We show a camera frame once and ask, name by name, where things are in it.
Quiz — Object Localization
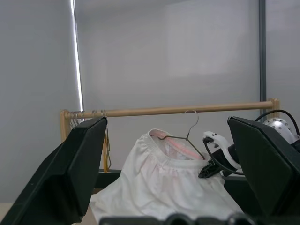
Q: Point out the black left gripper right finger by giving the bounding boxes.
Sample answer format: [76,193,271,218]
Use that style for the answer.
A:
[228,116,300,217]

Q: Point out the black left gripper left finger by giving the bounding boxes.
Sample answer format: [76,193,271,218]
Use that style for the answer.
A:
[0,116,108,225]

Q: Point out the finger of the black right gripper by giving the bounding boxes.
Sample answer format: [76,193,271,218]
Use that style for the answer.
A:
[198,161,221,179]

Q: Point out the olive green wire hanger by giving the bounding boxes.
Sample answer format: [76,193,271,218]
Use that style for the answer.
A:
[157,109,207,161]

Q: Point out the white fabric shorts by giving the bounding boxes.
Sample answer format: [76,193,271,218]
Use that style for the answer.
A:
[90,128,244,221]

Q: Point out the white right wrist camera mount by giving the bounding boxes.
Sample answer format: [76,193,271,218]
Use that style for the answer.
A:
[202,131,242,170]

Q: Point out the black metal frame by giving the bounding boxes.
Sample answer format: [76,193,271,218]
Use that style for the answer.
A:
[93,170,249,189]

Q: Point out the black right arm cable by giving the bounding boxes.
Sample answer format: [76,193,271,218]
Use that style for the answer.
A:
[203,109,300,175]

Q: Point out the rack of wire hangers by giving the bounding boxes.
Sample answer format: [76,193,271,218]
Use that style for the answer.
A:
[60,97,280,143]

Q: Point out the grey window frame post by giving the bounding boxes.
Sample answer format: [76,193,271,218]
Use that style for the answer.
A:
[258,0,268,102]

